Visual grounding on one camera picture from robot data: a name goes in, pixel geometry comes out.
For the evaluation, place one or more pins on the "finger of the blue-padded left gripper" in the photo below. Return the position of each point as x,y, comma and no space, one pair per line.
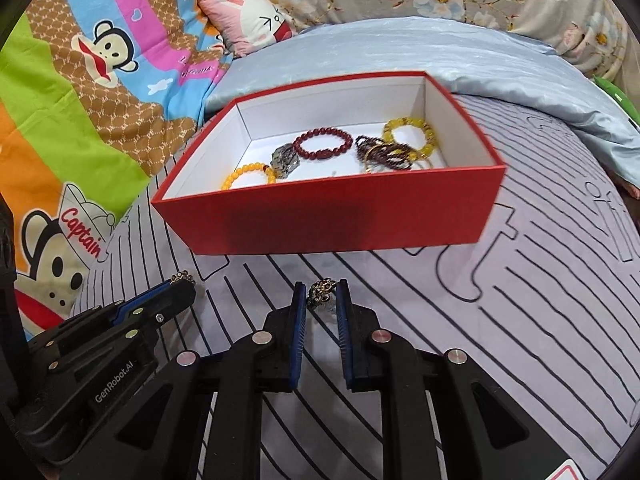
129,305

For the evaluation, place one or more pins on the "colourful monkey cartoon sheet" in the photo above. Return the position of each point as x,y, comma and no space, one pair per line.
96,95

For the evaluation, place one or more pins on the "light blue folded quilt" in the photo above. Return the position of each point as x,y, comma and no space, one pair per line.
463,58

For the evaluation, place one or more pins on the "pink bunny pillow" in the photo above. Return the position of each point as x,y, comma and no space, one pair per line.
248,26

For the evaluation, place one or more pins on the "thin gold bangle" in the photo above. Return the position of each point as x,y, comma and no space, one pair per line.
391,156

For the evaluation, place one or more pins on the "red cardboard box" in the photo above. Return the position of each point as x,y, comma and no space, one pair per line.
332,205

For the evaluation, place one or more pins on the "grey striped bed sheet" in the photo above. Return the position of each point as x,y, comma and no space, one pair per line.
547,301

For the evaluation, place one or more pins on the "silver metal watch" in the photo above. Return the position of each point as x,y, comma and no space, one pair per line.
284,161

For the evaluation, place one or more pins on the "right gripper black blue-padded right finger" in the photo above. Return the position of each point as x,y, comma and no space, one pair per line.
443,416

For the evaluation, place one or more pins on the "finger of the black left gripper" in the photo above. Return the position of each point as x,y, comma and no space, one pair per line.
160,304

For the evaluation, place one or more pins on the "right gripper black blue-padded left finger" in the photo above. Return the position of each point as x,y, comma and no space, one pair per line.
201,416

